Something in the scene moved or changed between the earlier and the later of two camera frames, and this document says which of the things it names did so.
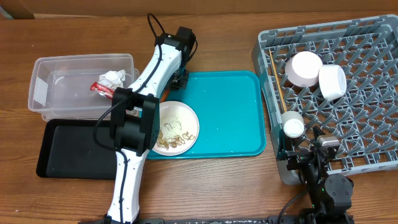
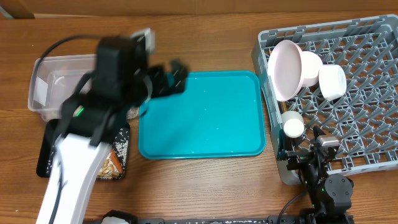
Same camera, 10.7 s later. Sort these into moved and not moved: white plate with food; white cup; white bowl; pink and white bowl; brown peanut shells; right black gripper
Moved: brown peanut shells; white plate with food
Not moved: white bowl; white cup; right black gripper; pink and white bowl
